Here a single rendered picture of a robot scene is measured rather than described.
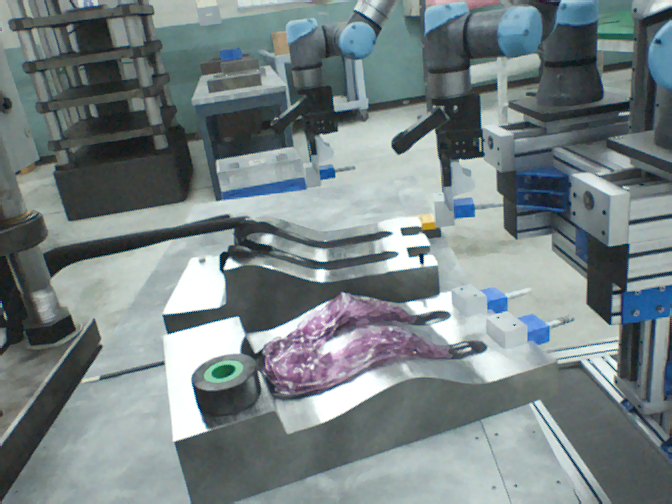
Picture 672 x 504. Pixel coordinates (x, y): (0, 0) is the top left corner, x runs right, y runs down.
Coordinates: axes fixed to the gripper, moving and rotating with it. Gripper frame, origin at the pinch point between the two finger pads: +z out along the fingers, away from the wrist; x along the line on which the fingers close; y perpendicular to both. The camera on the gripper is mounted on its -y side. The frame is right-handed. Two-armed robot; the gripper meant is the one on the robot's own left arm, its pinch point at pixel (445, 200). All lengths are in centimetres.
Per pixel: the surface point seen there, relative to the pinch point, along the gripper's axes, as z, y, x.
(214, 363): 1, -32, -53
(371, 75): 50, -46, 654
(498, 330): 7.5, 4.1, -38.2
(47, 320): 11, -79, -16
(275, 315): 12.0, -32.6, -19.9
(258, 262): 1.8, -34.1, -19.0
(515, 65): 52, 112, 591
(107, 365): 15, -62, -28
